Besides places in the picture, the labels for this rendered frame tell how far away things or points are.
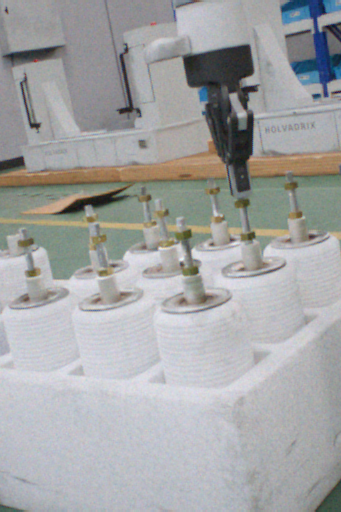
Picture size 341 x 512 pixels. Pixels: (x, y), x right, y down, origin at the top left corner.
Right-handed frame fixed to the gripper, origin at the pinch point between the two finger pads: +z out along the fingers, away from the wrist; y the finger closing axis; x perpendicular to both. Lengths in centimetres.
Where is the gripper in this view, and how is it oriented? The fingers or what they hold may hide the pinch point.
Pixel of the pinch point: (239, 179)
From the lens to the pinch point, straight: 88.0
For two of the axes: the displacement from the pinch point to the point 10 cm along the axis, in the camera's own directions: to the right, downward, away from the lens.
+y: -1.7, -1.8, 9.7
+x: -9.7, 2.2, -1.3
